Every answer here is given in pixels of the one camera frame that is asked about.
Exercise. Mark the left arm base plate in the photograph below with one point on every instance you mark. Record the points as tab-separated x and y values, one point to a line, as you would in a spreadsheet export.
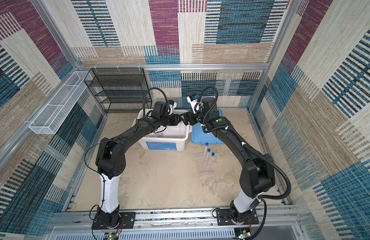
114	221

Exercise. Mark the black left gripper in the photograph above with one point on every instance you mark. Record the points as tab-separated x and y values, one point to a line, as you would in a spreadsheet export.
174	117

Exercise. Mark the white wire mesh basket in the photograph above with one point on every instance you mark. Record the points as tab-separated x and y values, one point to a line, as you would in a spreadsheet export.
52	116

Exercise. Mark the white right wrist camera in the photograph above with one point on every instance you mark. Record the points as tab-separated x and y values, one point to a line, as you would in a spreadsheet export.
195	103

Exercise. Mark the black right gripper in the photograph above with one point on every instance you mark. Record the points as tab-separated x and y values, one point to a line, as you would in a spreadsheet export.
191	115

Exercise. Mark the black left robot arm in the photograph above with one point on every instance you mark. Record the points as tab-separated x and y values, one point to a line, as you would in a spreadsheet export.
111	160

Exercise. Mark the blue capped test tube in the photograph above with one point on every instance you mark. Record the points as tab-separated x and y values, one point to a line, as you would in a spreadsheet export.
208	158
212	159
206	150

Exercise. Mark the blue plastic bin lid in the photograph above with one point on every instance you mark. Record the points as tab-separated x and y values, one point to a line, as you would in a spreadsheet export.
198	137

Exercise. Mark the black wire mesh shelf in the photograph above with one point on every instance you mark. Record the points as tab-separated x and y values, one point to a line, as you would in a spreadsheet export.
119	90

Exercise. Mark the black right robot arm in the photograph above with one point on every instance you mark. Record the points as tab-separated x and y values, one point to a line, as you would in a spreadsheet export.
258	170

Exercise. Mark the aluminium mounting rail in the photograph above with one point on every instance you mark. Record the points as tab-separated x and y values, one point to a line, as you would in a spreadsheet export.
282	223

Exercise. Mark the white plastic storage bin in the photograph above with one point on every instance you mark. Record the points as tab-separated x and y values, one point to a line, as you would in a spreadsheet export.
171	138

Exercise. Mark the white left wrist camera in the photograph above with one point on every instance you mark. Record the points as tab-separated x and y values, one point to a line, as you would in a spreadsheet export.
171	106

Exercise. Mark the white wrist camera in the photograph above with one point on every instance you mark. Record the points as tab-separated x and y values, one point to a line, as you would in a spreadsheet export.
171	106
195	103

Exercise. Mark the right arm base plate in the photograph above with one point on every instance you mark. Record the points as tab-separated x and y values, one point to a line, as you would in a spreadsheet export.
227	217

